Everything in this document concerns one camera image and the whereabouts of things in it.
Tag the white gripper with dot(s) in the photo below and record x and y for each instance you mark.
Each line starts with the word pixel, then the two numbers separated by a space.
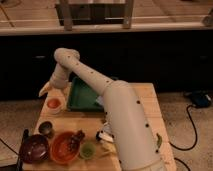
pixel 58 80

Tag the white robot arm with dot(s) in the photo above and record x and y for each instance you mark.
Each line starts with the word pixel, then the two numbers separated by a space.
pixel 134 141

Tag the paper cup with orange inside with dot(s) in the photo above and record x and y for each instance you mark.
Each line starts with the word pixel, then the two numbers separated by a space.
pixel 54 106

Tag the small dark metal cup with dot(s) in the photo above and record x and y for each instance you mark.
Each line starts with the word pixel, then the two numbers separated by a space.
pixel 46 129

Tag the small green cup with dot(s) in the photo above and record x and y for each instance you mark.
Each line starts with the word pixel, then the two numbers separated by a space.
pixel 87 150

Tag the green plastic tray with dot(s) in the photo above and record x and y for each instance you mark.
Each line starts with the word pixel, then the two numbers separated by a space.
pixel 82 98

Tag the dark grape bunch toy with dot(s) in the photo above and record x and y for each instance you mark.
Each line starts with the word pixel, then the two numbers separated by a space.
pixel 75 139

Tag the orange bowl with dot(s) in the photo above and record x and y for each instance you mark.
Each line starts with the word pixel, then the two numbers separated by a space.
pixel 62 150

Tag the dark maroon bowl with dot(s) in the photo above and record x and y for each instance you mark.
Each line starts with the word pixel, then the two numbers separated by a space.
pixel 34 149

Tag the green vegetable toy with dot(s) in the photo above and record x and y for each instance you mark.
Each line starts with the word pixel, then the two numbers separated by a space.
pixel 159 140

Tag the dark blue floor device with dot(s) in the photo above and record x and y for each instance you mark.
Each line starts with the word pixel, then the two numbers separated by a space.
pixel 199 99

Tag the wooden chair frame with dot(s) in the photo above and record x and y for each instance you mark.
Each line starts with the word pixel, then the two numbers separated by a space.
pixel 71 13

